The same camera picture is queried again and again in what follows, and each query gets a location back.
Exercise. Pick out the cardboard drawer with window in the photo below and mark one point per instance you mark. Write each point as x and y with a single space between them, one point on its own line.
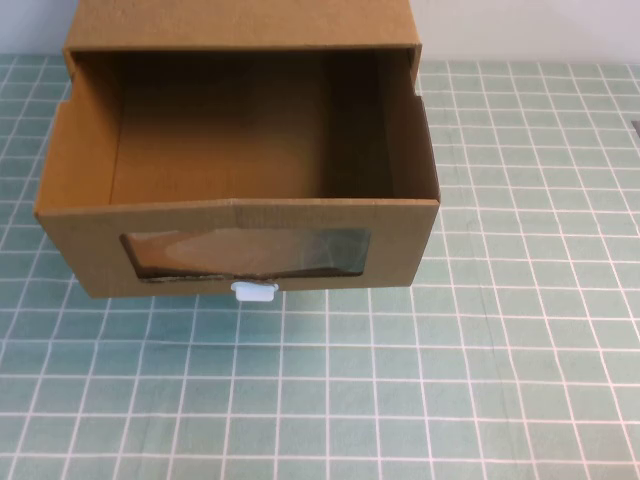
175 165

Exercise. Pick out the cardboard sleeve of crumpled-window drawer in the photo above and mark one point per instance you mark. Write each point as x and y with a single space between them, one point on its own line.
240 22

